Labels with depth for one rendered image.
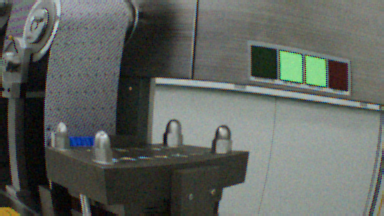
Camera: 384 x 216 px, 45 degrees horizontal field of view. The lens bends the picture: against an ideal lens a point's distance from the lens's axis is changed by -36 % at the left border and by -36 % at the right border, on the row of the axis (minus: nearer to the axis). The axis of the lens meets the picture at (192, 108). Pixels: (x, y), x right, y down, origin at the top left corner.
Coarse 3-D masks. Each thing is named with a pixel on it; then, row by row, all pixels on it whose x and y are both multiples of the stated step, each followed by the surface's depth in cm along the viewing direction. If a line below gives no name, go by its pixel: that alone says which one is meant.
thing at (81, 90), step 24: (72, 48) 102; (96, 48) 109; (120, 48) 115; (48, 72) 96; (72, 72) 103; (96, 72) 110; (48, 96) 97; (72, 96) 104; (96, 96) 111; (48, 120) 98; (72, 120) 105; (96, 120) 111; (48, 144) 98
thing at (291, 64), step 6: (282, 54) 108; (288, 54) 107; (294, 54) 106; (282, 60) 108; (288, 60) 107; (294, 60) 106; (300, 60) 106; (282, 66) 108; (288, 66) 107; (294, 66) 106; (300, 66) 106; (282, 72) 108; (288, 72) 107; (294, 72) 107; (300, 72) 106; (282, 78) 108; (288, 78) 107; (294, 78) 107; (300, 78) 106
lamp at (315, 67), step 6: (306, 60) 105; (312, 60) 104; (318, 60) 103; (324, 60) 102; (306, 66) 105; (312, 66) 104; (318, 66) 103; (324, 66) 102; (306, 72) 105; (312, 72) 104; (318, 72) 103; (324, 72) 102; (306, 78) 105; (312, 78) 104; (318, 78) 103; (324, 78) 103; (312, 84) 104; (318, 84) 103; (324, 84) 103
